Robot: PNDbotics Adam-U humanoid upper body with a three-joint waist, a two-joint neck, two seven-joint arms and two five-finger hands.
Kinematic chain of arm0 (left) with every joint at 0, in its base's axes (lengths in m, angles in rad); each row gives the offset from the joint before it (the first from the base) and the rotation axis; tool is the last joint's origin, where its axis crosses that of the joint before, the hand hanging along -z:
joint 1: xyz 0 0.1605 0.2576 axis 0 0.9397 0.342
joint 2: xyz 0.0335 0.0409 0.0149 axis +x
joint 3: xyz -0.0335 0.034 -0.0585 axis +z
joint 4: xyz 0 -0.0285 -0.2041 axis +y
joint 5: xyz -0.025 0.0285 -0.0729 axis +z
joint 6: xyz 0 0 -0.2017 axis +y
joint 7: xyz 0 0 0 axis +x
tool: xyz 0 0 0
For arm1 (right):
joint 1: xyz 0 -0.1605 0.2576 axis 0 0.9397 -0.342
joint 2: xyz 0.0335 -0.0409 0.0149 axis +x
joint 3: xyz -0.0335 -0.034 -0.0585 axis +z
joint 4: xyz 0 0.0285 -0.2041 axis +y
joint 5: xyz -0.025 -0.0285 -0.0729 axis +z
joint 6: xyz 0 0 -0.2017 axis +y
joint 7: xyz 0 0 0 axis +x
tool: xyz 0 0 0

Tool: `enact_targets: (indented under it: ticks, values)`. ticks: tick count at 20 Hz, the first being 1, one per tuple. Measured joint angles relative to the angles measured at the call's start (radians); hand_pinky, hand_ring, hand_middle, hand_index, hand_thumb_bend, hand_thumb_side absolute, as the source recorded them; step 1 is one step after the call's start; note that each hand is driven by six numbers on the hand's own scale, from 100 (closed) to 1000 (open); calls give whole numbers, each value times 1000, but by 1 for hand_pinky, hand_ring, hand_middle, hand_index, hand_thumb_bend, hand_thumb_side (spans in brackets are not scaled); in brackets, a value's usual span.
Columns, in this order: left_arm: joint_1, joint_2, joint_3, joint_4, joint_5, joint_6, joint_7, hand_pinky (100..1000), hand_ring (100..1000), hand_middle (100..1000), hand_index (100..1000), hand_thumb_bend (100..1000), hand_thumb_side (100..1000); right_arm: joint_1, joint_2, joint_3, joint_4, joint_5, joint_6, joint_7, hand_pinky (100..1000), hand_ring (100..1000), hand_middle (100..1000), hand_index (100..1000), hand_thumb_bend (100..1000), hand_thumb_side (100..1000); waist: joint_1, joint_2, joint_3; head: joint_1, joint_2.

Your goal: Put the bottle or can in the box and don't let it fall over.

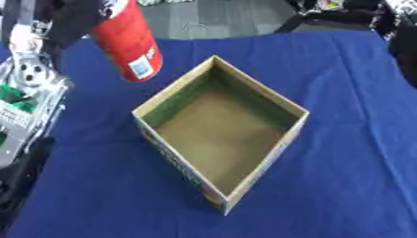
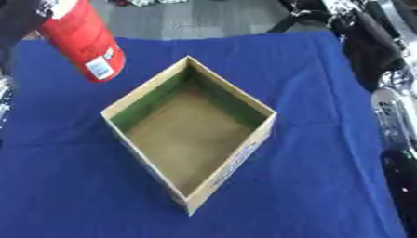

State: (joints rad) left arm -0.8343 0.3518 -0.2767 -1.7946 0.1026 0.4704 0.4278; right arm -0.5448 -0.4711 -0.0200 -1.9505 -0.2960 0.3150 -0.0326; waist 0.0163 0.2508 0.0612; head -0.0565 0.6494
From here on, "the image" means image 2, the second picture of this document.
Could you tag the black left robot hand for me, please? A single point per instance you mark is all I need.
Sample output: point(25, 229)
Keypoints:
point(16, 18)

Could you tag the red cylindrical bottle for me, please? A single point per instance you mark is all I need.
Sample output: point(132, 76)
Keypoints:
point(81, 40)

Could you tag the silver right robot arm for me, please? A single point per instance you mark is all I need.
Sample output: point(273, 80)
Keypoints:
point(399, 133)

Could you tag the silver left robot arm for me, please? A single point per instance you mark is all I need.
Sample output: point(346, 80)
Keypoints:
point(4, 99)

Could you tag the open tan cardboard box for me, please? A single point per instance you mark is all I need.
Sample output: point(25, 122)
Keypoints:
point(187, 139)

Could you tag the black tripod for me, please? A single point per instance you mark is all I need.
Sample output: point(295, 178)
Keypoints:
point(293, 21)

